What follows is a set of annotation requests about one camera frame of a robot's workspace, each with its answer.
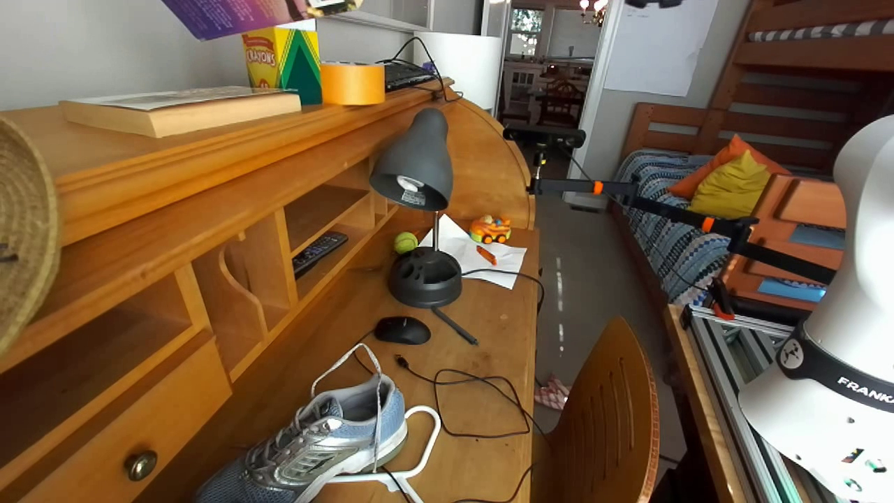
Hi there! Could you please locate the orange pillow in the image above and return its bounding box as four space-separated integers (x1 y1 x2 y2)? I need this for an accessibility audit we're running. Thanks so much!
667 131 795 202

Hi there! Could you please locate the large tan book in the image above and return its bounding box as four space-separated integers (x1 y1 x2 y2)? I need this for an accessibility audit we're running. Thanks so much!
53 85 304 142

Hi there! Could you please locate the thin black cable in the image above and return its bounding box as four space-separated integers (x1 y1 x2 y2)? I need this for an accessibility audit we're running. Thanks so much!
395 353 540 503

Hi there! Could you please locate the black desk lamp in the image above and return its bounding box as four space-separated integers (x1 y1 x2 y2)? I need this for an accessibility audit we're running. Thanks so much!
370 107 468 310

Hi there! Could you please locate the yellow pillow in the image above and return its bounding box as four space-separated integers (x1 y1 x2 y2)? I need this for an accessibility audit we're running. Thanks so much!
687 148 778 222

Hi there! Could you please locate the grey blue sneaker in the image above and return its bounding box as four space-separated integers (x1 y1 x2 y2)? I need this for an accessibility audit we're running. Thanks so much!
193 374 410 503

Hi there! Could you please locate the striped bed blanket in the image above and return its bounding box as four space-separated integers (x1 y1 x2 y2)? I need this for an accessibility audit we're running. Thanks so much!
612 148 735 306

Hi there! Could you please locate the woven straw hat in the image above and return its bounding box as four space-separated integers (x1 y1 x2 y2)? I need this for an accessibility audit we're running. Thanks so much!
0 120 64 357

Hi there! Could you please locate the metal drawer knob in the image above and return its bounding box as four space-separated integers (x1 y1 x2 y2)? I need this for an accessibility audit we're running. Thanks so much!
123 448 159 485

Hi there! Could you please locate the black red clamp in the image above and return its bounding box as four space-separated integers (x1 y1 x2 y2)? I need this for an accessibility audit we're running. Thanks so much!
704 276 742 325

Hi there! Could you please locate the yellow masking tape roll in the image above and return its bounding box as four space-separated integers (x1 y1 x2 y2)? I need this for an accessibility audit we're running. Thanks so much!
320 58 389 109

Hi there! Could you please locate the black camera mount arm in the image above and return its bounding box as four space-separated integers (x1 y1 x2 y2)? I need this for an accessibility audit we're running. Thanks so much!
535 177 842 288

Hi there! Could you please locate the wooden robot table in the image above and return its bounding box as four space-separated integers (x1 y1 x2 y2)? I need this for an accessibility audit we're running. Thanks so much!
663 303 758 503

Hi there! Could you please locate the black pen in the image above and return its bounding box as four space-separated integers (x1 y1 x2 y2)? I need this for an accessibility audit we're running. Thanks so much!
431 306 482 350

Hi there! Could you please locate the black flat device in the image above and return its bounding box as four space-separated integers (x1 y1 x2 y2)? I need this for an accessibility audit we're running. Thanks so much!
380 57 440 93

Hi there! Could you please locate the black remote control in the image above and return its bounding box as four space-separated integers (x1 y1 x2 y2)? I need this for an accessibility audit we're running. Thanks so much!
292 229 353 281

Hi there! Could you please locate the wooden bunk bed frame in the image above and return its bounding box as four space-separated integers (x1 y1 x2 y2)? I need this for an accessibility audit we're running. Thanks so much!
624 0 894 180

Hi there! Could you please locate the white paper sheet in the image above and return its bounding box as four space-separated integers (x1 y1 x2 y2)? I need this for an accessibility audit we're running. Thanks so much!
416 213 531 292

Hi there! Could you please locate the wooden chair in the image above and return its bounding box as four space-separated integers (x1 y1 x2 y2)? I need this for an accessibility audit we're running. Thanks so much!
535 320 665 503

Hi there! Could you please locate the aluminium profile frame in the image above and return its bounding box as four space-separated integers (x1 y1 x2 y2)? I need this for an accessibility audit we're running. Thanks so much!
687 303 842 503

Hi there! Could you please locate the yellow green crayon box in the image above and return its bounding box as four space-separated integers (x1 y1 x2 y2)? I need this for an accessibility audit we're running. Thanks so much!
240 22 324 107

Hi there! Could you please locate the purple cover book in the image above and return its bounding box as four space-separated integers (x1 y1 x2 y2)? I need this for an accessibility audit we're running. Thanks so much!
162 0 320 42

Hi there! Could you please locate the black computer mouse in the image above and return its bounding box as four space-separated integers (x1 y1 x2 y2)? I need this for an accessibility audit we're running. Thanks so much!
373 313 433 346

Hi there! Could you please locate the orange boxes stack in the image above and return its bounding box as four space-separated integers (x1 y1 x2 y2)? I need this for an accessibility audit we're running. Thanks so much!
721 173 856 320

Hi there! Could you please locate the wooden roll-top desk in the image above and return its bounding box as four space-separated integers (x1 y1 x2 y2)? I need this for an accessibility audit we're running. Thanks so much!
0 81 547 503

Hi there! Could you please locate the red patterned floor item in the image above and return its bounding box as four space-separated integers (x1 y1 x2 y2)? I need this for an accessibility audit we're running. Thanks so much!
535 374 574 415

